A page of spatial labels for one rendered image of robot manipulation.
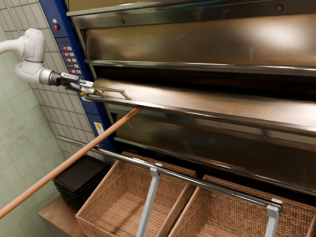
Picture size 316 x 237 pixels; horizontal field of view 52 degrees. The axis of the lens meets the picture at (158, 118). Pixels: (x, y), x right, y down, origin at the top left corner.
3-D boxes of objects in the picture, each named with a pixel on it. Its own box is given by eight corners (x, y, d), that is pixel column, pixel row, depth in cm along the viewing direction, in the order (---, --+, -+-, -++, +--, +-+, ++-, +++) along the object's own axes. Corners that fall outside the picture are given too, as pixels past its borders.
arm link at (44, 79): (48, 74, 186) (58, 76, 185) (42, 87, 181) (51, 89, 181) (44, 64, 178) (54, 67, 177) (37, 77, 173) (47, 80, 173)
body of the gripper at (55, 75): (53, 68, 177) (69, 72, 176) (57, 77, 184) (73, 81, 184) (48, 79, 173) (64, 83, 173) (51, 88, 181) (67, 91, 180)
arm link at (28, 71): (37, 87, 176) (39, 63, 172) (11, 80, 178) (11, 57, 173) (47, 82, 186) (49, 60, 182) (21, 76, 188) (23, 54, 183)
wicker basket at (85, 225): (136, 182, 219) (123, 149, 207) (207, 207, 183) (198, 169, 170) (82, 234, 190) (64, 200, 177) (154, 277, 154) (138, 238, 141)
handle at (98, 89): (89, 92, 183) (90, 90, 183) (130, 98, 161) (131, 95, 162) (82, 87, 179) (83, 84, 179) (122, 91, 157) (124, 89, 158)
